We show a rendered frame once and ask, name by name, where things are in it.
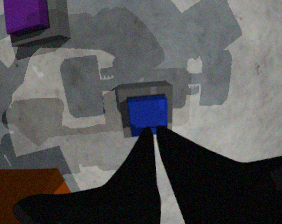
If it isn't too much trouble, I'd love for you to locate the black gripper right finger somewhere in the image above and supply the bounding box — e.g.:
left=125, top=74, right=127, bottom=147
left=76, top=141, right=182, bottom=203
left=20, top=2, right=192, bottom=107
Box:
left=156, top=127, right=282, bottom=224

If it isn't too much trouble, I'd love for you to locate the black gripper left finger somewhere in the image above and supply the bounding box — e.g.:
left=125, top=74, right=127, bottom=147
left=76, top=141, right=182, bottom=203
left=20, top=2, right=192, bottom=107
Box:
left=12, top=128, right=162, bottom=224

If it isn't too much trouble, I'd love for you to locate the blue button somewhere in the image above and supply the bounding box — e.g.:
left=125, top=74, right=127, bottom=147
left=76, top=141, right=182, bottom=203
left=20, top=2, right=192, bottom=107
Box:
left=118, top=80, right=173, bottom=137

